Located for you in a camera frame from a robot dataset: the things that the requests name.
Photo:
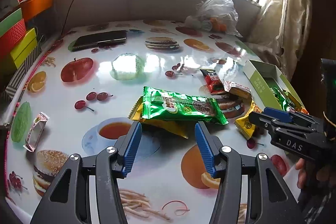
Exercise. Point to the beige printed curtain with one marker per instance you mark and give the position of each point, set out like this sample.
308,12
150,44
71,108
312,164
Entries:
286,11

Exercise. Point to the clear plastic bag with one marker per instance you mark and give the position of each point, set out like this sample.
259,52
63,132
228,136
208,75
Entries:
220,6

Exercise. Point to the person's right hand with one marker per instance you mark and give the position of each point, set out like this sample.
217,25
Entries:
300,174

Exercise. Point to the small round-lidded cup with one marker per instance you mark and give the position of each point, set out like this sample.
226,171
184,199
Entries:
207,24

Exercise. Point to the orange tangerine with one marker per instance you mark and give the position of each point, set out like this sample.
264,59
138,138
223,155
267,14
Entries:
214,20
222,26

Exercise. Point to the long yellow snack packet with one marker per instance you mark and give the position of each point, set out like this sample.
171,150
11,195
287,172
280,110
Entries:
168,128

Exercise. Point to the black-white striped box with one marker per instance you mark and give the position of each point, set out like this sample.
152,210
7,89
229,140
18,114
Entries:
22,71

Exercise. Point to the green cardboard box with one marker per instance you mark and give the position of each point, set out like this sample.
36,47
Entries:
258,82

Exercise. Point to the large green snack packet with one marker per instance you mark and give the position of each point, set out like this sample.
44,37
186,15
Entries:
178,106

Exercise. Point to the fruit printed tablecloth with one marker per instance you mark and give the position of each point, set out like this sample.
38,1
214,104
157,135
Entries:
78,119

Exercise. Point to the orange box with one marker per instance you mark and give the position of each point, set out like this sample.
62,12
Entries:
36,5

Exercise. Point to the red candy packet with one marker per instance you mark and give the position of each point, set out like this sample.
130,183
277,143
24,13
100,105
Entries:
214,81

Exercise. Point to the black smartphone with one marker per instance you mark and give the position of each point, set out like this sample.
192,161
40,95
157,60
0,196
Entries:
99,39

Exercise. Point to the green and red box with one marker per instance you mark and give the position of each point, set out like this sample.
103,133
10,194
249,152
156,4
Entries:
11,32

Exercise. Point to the yellow-green box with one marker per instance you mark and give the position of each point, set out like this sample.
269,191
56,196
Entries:
25,45

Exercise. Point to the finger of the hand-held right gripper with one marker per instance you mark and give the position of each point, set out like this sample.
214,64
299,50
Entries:
275,111
260,119

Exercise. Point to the brown foil snack packet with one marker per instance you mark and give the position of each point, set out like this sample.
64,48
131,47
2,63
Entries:
237,88

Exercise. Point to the person's right forearm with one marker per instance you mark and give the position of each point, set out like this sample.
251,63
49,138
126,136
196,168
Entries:
317,205

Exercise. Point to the white candy packet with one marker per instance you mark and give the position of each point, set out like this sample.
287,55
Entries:
36,132

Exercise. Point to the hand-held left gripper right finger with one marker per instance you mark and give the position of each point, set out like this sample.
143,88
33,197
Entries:
203,150

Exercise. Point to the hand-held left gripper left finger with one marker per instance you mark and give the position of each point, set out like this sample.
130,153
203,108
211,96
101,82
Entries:
132,148

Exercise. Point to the yellow candy packet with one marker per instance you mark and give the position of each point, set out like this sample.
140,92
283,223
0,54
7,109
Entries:
246,123

